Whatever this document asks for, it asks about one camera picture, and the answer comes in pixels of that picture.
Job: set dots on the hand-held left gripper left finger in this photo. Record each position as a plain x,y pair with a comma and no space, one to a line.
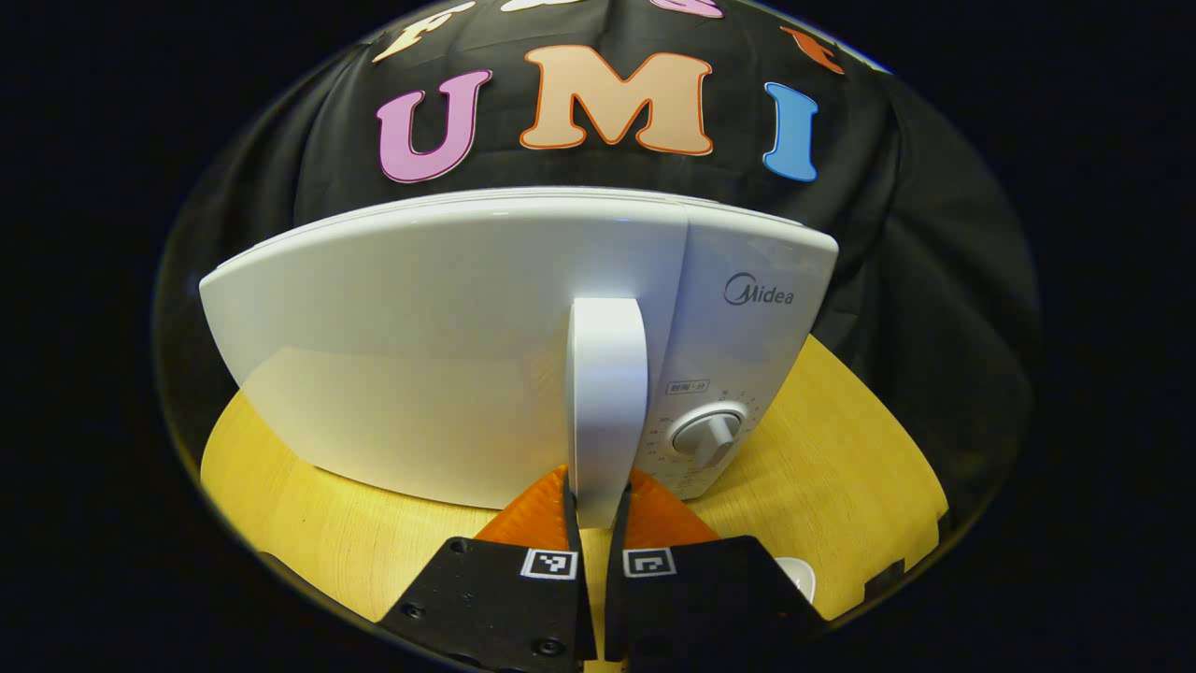
495,608

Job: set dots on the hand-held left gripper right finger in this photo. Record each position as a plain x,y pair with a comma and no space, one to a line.
691,608

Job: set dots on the white microwave oven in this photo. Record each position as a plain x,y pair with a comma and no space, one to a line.
420,327

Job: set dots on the white square plate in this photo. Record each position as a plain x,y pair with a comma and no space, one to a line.
799,575

